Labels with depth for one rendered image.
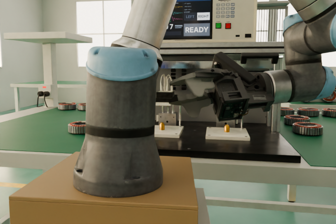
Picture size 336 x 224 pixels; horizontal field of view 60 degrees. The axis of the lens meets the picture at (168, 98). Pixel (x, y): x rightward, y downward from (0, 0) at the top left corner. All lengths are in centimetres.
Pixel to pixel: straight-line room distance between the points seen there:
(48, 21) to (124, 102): 839
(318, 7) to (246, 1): 68
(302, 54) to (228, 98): 20
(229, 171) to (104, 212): 49
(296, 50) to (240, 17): 56
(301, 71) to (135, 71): 39
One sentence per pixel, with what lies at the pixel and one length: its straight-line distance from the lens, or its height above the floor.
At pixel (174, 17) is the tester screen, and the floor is 122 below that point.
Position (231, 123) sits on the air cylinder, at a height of 79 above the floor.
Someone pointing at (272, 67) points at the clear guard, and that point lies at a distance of 94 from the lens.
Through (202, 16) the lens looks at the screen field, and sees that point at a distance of 122.
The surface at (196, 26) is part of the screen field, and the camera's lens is 121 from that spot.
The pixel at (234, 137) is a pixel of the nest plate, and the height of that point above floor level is 78.
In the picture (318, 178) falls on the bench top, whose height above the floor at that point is 72.
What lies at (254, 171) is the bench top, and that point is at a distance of 87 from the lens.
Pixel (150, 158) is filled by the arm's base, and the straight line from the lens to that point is 47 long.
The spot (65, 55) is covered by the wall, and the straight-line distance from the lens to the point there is 851.
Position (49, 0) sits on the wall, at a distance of 888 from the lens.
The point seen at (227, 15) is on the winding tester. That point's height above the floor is 122.
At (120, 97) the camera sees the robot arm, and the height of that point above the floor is 98.
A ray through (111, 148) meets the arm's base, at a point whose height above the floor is 90.
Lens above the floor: 102
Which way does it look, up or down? 6 degrees down
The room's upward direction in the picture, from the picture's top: straight up
